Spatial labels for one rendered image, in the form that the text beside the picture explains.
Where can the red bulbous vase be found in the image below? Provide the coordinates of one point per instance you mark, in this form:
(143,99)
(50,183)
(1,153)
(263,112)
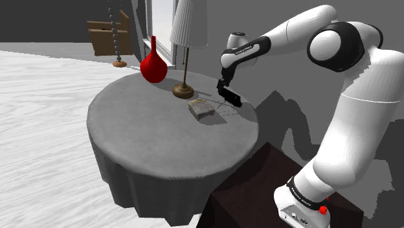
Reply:
(153,68)

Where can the beige rectangular block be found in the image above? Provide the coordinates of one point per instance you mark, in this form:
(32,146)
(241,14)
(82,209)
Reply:
(201,108)

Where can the floor lamp with beaded pole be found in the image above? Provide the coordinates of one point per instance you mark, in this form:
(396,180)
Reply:
(117,50)

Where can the round table with grey cloth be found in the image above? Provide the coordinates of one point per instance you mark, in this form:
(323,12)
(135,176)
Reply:
(157,139)

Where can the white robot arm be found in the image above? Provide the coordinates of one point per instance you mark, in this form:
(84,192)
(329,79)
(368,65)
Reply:
(356,126)

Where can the table lamp with white shade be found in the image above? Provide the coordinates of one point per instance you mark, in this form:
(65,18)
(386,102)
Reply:
(188,23)

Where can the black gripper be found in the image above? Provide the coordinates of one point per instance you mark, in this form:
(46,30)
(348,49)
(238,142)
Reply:
(228,94)

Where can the window with white frame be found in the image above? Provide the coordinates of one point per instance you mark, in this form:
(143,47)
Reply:
(162,22)

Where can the dark robot stand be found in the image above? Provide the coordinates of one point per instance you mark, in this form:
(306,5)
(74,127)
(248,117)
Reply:
(252,192)

